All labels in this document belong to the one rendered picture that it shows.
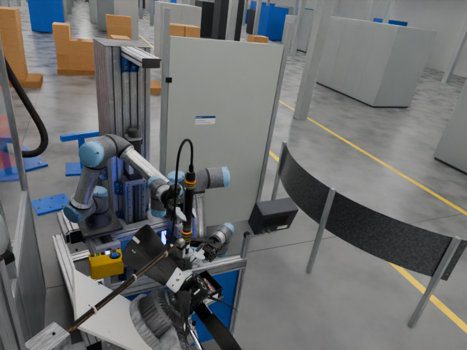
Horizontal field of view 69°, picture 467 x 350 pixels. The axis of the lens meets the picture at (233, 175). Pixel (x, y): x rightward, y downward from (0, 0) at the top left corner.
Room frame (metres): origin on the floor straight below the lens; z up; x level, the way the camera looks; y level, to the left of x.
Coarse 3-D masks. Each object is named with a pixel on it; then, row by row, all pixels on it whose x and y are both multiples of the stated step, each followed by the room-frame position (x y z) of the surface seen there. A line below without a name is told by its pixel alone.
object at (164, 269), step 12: (144, 228) 1.14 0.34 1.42; (132, 240) 1.05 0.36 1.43; (144, 240) 1.09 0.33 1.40; (156, 240) 1.12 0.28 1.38; (144, 252) 1.04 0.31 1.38; (156, 252) 1.07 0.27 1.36; (132, 264) 0.97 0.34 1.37; (144, 264) 1.01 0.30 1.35; (156, 264) 1.04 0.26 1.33; (168, 264) 1.07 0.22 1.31; (156, 276) 1.00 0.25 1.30; (168, 276) 1.03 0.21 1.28
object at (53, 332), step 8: (48, 328) 0.61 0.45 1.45; (56, 328) 0.61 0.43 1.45; (40, 336) 0.58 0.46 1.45; (48, 336) 0.59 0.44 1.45; (56, 336) 0.59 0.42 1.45; (64, 336) 0.59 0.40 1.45; (32, 344) 0.56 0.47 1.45; (40, 344) 0.56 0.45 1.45; (48, 344) 0.56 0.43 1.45; (56, 344) 0.57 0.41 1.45; (64, 344) 0.59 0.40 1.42
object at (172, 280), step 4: (176, 272) 1.07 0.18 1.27; (180, 272) 1.08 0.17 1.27; (172, 276) 1.05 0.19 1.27; (176, 276) 1.05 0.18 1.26; (180, 276) 1.06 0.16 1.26; (184, 276) 1.07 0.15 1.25; (172, 280) 1.04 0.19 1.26; (180, 280) 1.05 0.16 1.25; (184, 280) 1.06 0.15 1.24; (168, 284) 1.01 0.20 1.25; (172, 284) 1.02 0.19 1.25; (176, 284) 1.03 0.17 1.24; (180, 284) 1.04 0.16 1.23; (172, 288) 1.01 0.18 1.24; (176, 288) 1.02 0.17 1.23; (176, 292) 1.01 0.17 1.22
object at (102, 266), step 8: (88, 256) 1.30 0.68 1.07; (96, 256) 1.31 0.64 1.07; (104, 256) 1.31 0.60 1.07; (120, 256) 1.33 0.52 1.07; (96, 264) 1.25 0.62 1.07; (104, 264) 1.26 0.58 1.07; (112, 264) 1.28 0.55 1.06; (120, 264) 1.30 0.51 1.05; (96, 272) 1.24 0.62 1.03; (104, 272) 1.26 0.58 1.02; (112, 272) 1.28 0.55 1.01; (120, 272) 1.30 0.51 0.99
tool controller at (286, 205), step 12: (264, 204) 1.75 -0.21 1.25; (276, 204) 1.77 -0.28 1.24; (288, 204) 1.80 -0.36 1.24; (252, 216) 1.75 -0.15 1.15; (264, 216) 1.67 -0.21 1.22; (276, 216) 1.71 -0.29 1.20; (288, 216) 1.76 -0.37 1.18; (252, 228) 1.73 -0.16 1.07; (264, 228) 1.71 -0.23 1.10; (276, 228) 1.76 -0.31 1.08
